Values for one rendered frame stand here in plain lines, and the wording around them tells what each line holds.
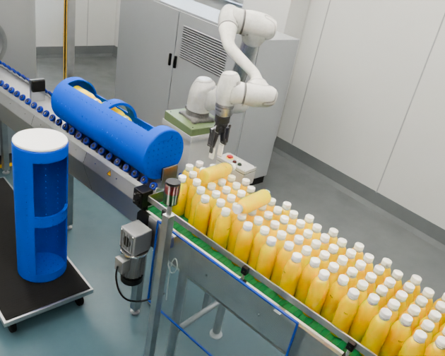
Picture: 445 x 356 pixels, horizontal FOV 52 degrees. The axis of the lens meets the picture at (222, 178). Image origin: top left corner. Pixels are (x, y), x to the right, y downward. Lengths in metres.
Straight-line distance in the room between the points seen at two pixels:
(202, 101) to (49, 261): 1.40
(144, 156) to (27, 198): 0.71
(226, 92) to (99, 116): 0.79
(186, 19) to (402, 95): 2.12
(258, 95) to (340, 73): 2.79
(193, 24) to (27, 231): 2.54
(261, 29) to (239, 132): 1.65
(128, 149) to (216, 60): 2.01
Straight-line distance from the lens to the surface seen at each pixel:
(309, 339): 1.89
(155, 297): 2.20
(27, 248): 2.88
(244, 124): 4.09
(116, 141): 2.49
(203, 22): 4.38
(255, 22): 2.60
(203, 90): 2.96
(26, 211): 2.73
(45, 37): 7.76
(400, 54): 4.59
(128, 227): 2.26
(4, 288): 3.02
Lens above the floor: 2.17
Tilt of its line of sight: 28 degrees down
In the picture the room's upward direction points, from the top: 11 degrees clockwise
